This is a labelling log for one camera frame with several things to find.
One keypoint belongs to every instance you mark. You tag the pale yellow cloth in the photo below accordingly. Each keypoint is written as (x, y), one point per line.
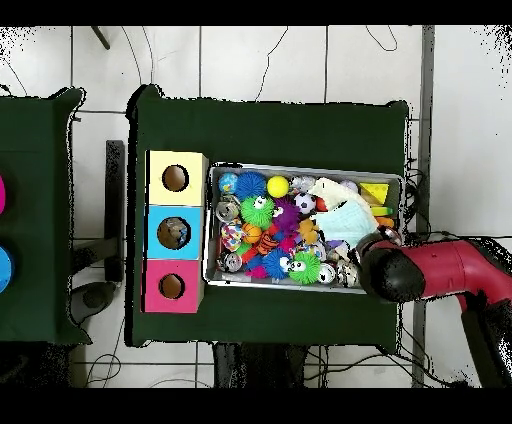
(332, 192)

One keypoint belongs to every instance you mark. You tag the mint green cloth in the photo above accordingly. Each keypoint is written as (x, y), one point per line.
(348, 222)

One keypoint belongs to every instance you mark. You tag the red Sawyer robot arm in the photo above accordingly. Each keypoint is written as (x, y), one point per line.
(448, 272)

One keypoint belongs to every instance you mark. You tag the clear mesh bin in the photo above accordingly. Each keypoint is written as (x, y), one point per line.
(240, 282)

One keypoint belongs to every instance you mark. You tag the wooden box with three holes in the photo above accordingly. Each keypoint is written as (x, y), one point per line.
(156, 240)

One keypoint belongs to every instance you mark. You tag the small green spiky toy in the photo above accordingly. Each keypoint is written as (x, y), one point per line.
(258, 212)

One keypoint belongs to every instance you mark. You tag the small orange basketball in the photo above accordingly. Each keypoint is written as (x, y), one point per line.
(252, 234)

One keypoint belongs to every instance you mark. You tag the blue spiky ball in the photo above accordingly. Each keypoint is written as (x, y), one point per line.
(251, 185)

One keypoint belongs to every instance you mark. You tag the crushed silver can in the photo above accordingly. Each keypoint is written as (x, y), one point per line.
(347, 274)
(228, 210)

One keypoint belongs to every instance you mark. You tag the purple fuzzy toy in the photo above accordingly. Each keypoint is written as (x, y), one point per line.
(286, 218)

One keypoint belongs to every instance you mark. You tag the yellow ball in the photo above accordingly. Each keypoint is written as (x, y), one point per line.
(278, 186)

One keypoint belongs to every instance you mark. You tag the multicoloured toy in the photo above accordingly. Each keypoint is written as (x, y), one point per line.
(231, 237)

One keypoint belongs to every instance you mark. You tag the blue globe ball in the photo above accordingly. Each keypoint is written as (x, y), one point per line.
(228, 182)

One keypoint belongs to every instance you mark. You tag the silver and black can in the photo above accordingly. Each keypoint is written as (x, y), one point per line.
(233, 262)

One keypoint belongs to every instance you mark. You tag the blue fuzzy toy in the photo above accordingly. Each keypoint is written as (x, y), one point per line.
(276, 264)

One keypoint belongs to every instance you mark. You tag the orange plush toy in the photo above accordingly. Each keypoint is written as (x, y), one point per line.
(309, 232)

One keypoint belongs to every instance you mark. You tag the pink fuzzy toy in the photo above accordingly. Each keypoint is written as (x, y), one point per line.
(256, 270)

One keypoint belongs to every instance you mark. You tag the green fuzzy toy with eyes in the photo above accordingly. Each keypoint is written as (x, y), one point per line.
(305, 270)

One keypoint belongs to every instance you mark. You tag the yellow toy banana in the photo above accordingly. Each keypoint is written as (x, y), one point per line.
(382, 212)

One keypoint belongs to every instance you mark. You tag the orange spiky toy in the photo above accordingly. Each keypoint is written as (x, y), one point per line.
(386, 222)

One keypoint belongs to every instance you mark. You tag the dark green side table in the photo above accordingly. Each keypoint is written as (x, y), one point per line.
(40, 160)

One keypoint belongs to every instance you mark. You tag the pink round plate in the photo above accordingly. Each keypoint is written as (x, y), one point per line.
(2, 194)

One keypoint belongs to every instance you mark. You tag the blue round plate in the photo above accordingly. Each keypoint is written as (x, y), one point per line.
(4, 269)

